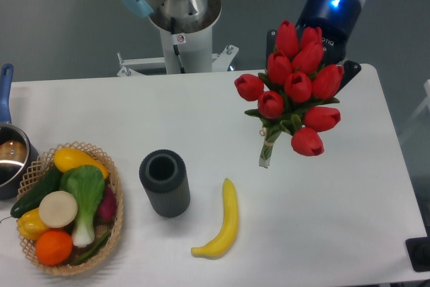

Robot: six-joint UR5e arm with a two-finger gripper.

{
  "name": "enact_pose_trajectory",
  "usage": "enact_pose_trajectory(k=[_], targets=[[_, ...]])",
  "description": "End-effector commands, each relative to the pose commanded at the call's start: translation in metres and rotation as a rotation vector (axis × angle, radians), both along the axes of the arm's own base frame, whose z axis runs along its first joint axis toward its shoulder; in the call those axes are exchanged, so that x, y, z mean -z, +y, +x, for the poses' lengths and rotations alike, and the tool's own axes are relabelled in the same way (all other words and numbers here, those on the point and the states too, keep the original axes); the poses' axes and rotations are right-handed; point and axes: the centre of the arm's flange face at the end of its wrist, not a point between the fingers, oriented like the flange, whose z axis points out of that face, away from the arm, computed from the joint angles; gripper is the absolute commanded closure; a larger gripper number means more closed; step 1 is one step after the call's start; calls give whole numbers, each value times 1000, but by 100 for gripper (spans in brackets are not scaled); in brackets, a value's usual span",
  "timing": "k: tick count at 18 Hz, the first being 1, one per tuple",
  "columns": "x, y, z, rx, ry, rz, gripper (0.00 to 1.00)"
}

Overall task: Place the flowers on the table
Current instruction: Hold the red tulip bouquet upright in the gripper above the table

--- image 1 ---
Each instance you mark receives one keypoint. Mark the orange fruit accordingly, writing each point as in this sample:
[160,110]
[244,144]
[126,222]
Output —
[53,247]

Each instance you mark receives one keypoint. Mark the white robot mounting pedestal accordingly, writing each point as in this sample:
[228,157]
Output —
[182,53]

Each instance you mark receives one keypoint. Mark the purple red onion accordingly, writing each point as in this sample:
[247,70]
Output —
[107,208]

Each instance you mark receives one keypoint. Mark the yellow squash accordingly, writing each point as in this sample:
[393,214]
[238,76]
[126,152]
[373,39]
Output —
[66,159]

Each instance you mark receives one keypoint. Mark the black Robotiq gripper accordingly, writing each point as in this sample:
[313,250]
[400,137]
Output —
[336,19]

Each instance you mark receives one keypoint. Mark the green bean pod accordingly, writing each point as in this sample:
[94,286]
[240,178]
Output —
[92,250]

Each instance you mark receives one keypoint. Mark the blue handled saucepan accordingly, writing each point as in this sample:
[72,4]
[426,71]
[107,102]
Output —
[17,152]

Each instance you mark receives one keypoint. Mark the dark grey ribbed vase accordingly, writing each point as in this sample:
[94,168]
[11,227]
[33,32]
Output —
[163,175]

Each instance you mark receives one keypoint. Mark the red tulip bouquet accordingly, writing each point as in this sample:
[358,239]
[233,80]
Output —
[295,94]

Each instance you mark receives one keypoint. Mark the woven wicker basket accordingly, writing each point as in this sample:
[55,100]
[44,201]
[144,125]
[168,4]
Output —
[107,224]

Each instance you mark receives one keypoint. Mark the yellow banana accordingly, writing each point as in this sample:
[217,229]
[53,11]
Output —
[226,236]

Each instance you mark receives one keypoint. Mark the green bok choy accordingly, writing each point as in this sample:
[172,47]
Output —
[86,184]

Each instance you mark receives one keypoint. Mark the yellow bell pepper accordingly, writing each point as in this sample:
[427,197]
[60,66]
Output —
[31,226]

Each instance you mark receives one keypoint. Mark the black device at edge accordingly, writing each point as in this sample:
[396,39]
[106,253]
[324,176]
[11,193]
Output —
[418,252]

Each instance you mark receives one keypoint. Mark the dark green cucumber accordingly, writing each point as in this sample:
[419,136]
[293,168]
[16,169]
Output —
[49,183]

